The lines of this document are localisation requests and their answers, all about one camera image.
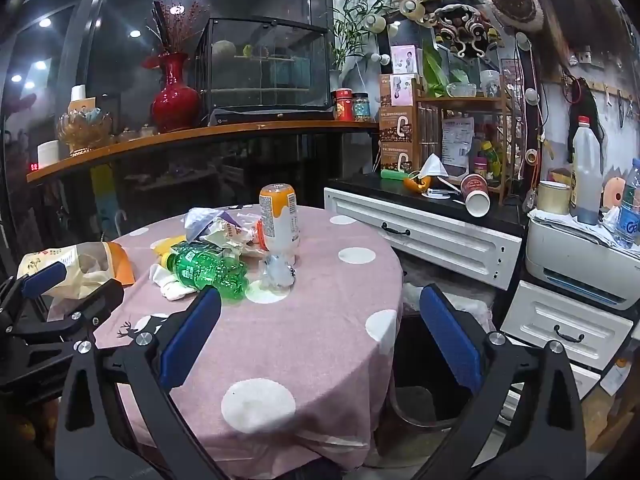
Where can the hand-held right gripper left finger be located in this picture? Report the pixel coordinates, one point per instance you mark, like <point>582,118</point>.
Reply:
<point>192,335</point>

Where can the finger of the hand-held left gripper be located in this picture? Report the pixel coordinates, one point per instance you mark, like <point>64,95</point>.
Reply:
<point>45,275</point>
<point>102,295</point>

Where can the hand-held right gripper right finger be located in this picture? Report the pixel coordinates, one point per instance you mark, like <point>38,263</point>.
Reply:
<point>450,340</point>

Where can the dark bin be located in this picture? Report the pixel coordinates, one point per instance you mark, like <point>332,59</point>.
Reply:
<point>425,360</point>

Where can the orange and beige paper bag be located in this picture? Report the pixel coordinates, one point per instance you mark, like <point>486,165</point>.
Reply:
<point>90,265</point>

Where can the crumpled white tissue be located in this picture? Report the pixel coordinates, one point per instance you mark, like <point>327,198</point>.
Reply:
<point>167,285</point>

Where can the green plastic bottle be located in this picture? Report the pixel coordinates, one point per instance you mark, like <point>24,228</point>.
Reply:
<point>205,267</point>

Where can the yellow foam net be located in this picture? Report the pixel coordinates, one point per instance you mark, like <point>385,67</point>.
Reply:
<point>167,246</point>

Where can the yellow and blue poster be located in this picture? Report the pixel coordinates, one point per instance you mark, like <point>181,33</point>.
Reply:
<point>104,195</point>

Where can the white drawer cabinet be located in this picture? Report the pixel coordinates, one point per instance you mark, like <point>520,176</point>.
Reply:
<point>425,240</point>

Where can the clear plastic wrapper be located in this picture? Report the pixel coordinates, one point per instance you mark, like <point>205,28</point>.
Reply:
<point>275,272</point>

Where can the pink polka-dot tablecloth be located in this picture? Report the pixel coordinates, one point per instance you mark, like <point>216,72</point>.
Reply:
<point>300,310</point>

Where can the white drawer unit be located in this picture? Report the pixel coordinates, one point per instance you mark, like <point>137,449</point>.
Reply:
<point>560,320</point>

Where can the crumpled clear plastic bag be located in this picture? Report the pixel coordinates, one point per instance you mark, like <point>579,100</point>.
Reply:
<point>200,217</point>

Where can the white paper roll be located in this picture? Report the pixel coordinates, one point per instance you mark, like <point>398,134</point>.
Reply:
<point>48,152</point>
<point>78,93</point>

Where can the orange and white drink bottle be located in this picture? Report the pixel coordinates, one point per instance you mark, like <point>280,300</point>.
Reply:
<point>277,220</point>

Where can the white printer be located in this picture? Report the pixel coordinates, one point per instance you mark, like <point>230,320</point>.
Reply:
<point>565,255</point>

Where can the red paper cup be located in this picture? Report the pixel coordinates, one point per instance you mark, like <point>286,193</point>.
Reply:
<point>475,195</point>

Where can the white flat device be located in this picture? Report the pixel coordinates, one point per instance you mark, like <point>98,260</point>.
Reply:
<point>442,192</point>

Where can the golden glass bowl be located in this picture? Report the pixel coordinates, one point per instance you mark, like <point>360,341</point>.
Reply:
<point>82,130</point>

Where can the orange round holder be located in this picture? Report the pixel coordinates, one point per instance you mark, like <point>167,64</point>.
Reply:
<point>415,185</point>

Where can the white folded paper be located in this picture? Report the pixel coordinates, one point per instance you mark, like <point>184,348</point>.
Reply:
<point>434,166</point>

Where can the green roll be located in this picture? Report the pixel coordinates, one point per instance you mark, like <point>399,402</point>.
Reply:
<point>395,174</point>

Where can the beige round tub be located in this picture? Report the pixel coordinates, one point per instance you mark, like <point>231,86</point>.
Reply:
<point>554,199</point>

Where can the cardboard box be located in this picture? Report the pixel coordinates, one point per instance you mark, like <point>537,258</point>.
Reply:
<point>615,410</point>

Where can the yellow-green small bottle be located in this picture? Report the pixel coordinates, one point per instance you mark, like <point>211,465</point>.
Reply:
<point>490,160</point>

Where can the brown coffee box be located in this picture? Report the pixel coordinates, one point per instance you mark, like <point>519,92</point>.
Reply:
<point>395,125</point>
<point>400,157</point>

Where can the wooden counter shelf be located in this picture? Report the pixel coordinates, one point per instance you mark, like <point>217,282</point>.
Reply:
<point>200,132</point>

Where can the white labelled packet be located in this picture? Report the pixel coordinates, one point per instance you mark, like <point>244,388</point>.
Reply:
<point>457,140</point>

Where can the red vase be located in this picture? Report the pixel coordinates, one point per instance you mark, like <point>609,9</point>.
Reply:
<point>172,105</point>

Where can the large red-capped plastic bottle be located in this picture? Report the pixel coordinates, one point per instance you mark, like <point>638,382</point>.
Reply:
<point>586,175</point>

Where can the pink round disc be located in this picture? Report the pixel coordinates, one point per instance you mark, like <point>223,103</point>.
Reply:
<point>614,194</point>

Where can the blue-label water bottle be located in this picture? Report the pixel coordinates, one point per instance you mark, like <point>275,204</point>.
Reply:
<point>629,210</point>

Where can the lighted vanity mirror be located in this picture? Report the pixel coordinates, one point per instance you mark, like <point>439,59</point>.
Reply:
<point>529,125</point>

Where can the wooden rack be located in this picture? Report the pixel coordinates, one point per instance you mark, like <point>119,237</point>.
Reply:
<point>465,101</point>

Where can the glass jar with dark lid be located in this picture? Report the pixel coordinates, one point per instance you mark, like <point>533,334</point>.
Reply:
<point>361,107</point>

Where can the pink photo box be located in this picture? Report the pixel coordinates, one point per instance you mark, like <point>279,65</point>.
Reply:
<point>404,89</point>
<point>406,59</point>

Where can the red tin can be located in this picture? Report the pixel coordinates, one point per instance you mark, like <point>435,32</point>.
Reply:
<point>343,105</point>

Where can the clear plastic cup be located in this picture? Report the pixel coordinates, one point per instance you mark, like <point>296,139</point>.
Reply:
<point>490,84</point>

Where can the glass terrarium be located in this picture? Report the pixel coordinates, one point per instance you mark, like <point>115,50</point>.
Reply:
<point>260,60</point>

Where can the red berry branches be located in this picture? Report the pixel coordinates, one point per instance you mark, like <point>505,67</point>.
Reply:
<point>177,20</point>

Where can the ornate headdress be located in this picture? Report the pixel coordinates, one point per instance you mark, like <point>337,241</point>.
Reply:
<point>462,27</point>

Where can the green leafy plant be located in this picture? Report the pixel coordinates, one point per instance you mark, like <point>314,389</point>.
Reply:
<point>357,15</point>

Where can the dark red frilly cushion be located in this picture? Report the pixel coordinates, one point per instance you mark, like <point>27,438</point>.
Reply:
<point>515,2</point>

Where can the wall hook rack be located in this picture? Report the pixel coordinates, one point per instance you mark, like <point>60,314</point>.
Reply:
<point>607,91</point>

